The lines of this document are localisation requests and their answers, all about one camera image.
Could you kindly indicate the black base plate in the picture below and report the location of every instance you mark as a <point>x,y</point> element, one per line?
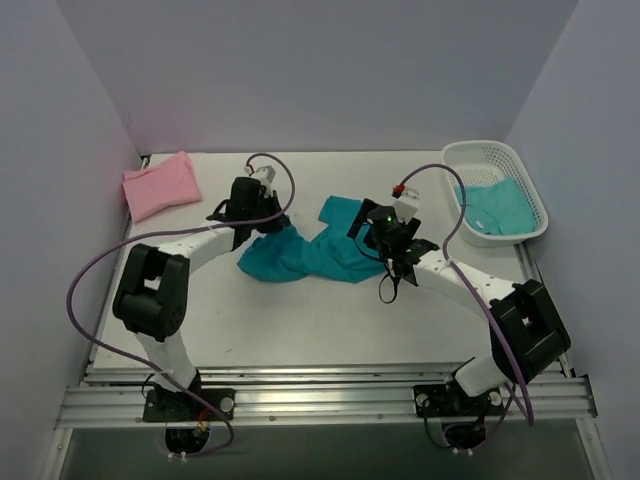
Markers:
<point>163,406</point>
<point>449,400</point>

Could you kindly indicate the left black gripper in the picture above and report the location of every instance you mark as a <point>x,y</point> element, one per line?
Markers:
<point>273,220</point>

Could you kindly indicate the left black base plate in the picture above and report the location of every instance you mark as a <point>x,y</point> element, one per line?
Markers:
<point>163,406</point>

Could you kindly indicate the folded pink t shirt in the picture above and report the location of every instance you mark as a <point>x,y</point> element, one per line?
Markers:
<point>171,183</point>

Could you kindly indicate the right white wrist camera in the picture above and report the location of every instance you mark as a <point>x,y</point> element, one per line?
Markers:
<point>406,202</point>

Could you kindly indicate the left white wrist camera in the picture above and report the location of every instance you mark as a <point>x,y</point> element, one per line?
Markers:
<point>264,175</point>

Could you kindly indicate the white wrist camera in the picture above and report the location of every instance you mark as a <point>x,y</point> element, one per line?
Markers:
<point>406,202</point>
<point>264,175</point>

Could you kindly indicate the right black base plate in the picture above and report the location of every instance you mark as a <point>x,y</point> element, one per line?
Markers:
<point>449,400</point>

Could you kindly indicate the white plastic basket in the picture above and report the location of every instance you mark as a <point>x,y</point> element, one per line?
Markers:
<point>484,163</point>

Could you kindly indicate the light teal t shirt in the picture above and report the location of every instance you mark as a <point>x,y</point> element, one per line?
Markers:
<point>499,210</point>

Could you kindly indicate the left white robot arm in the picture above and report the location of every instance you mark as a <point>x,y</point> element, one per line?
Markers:
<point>152,295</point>

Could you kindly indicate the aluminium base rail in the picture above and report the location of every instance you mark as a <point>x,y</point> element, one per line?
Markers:
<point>265,397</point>

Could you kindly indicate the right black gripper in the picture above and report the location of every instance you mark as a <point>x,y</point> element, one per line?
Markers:
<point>361,220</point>

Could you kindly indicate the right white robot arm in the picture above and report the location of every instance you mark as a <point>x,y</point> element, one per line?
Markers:
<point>526,332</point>

